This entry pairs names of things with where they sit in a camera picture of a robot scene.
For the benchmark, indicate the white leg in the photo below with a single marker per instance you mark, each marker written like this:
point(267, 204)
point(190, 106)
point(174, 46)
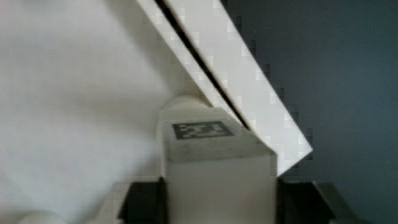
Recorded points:
point(217, 166)

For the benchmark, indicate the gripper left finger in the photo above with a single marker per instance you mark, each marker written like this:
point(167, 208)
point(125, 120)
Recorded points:
point(132, 205)

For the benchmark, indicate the white square tabletop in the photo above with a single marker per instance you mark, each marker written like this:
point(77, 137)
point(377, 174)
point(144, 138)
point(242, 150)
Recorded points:
point(102, 57)

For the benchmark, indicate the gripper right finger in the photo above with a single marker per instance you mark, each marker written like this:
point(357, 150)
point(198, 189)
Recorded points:
point(311, 204)

